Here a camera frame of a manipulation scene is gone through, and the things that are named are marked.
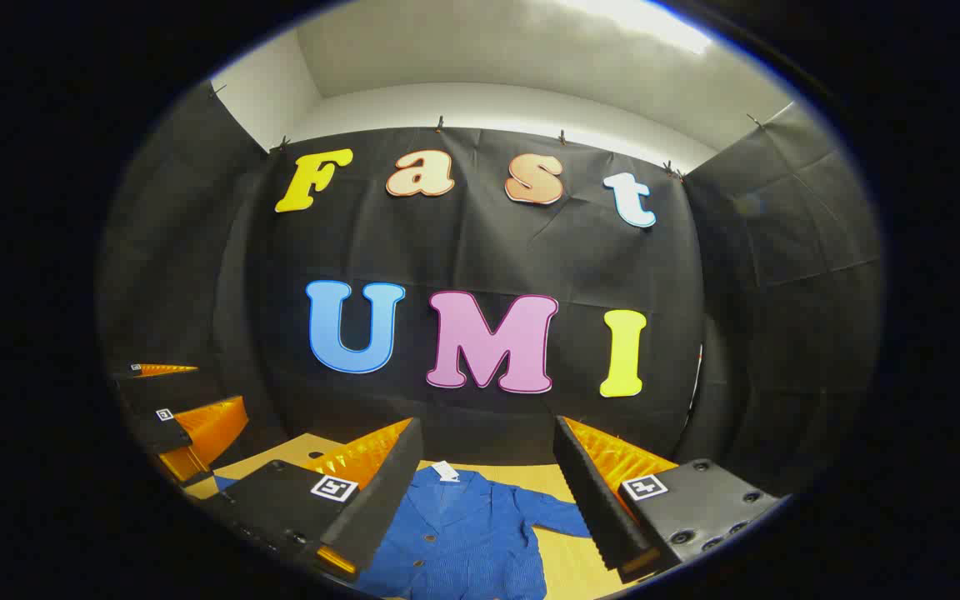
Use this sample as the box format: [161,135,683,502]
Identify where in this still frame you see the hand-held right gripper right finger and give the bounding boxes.
[552,415,783,584]

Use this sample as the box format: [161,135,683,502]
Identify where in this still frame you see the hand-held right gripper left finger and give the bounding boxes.
[197,417,424,584]

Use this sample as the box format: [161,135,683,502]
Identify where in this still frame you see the blue corduroy shirt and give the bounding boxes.
[213,461,593,600]

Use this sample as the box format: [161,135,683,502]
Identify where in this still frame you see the black backdrop cloth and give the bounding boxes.
[97,79,885,501]

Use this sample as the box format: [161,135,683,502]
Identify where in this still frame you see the row of black cloth clips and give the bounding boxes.
[209,83,768,180]

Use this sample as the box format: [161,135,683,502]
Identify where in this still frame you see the thin white hanging cable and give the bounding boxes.
[684,343,704,434]

